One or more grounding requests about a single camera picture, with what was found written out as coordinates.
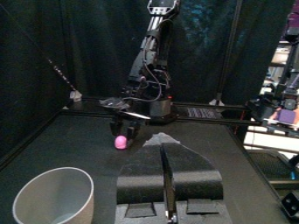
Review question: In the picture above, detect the black corner bracket with holes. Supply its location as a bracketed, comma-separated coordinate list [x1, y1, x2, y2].
[279, 191, 299, 220]

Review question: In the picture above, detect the black horizontal frame rail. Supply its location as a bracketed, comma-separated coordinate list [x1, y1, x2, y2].
[62, 97, 262, 127]

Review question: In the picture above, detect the thin diagonal frame strut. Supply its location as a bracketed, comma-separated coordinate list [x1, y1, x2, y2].
[0, 3, 80, 95]

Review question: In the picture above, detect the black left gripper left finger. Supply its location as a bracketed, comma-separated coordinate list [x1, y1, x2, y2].
[116, 132, 170, 224]

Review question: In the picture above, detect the black cloth curtain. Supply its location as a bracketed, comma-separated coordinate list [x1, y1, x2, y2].
[0, 0, 295, 158]

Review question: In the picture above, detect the black equipment outside frame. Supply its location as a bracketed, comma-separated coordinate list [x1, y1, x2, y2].
[246, 0, 299, 138]

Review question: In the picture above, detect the black mesh panel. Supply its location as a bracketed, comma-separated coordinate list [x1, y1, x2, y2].
[247, 149, 299, 180]

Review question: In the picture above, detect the purple block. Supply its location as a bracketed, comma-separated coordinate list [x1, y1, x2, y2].
[277, 108, 299, 125]

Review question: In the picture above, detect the white corner bracket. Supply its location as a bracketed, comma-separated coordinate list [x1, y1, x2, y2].
[70, 89, 83, 102]
[209, 98, 226, 107]

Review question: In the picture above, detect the black vertical frame post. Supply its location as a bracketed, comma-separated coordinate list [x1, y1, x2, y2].
[215, 0, 245, 103]

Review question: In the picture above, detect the pink ball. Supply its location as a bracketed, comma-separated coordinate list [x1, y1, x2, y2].
[114, 135, 128, 151]

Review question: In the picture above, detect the clear wrist camera mount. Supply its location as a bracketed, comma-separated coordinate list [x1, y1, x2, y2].
[98, 97, 132, 111]

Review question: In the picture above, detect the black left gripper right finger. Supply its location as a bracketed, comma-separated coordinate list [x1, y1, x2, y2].
[160, 132, 235, 224]

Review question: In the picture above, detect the grey plastic cup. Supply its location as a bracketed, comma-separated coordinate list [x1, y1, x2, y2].
[12, 166, 96, 224]

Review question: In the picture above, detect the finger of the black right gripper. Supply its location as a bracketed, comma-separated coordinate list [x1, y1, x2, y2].
[124, 122, 143, 148]
[108, 120, 122, 137]

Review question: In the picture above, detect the striped label plate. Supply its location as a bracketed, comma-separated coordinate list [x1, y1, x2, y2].
[186, 107, 225, 120]

